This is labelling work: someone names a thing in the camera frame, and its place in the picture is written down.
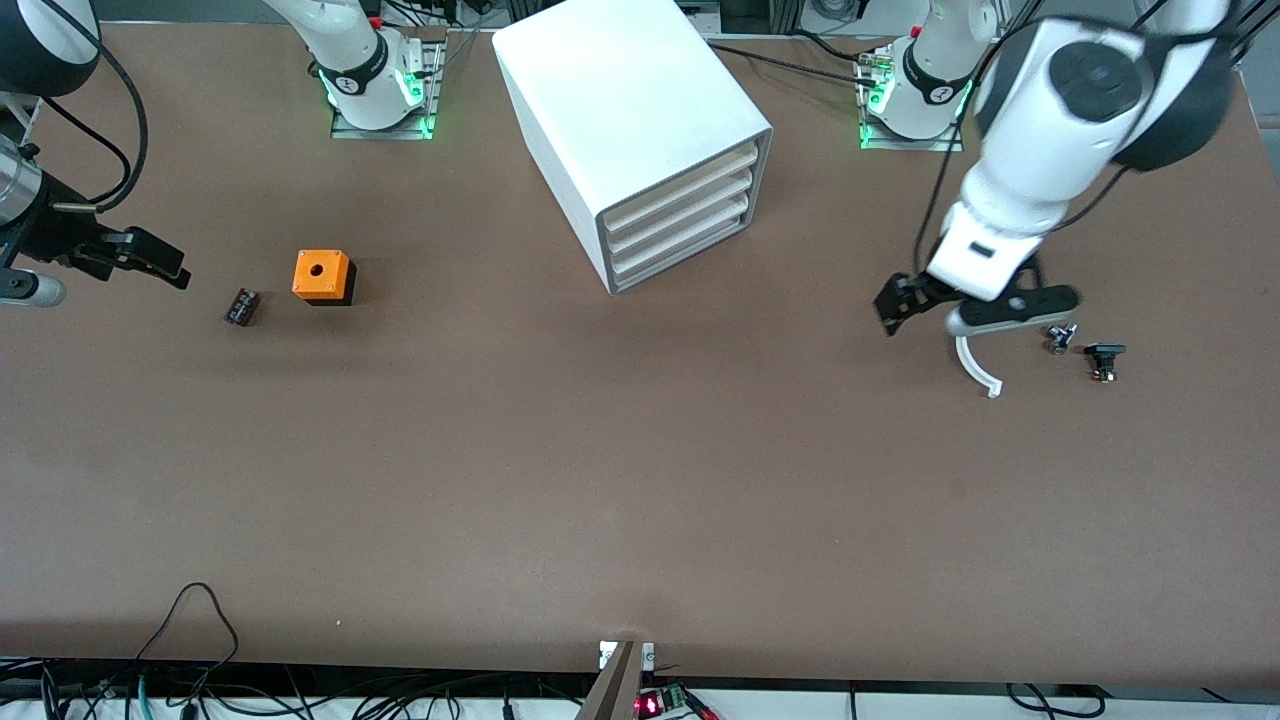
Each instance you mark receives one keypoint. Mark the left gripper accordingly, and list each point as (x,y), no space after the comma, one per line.
(917,291)

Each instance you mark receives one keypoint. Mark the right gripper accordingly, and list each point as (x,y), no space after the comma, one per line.
(55,236)

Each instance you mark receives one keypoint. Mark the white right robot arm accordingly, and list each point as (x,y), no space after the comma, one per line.
(340,40)

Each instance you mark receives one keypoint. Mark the white semicircular plastic clip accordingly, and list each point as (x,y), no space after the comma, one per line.
(975,373)

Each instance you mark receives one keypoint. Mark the small black terminal block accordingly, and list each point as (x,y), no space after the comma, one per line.
(242,307)

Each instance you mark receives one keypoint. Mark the small chrome metal fitting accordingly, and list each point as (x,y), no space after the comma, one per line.
(1060,338)

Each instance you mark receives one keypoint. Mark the circuit board with red light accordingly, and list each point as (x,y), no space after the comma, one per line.
(650,705)

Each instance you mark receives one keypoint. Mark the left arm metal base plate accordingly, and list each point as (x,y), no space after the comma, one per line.
(945,146)

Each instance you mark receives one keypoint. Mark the orange button enclosure box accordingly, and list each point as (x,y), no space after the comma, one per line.
(335,275)

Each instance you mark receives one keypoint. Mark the black capped switch part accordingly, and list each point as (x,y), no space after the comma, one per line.
(1104,351)

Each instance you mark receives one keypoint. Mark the grey camera mount beam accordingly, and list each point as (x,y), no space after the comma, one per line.
(615,690)

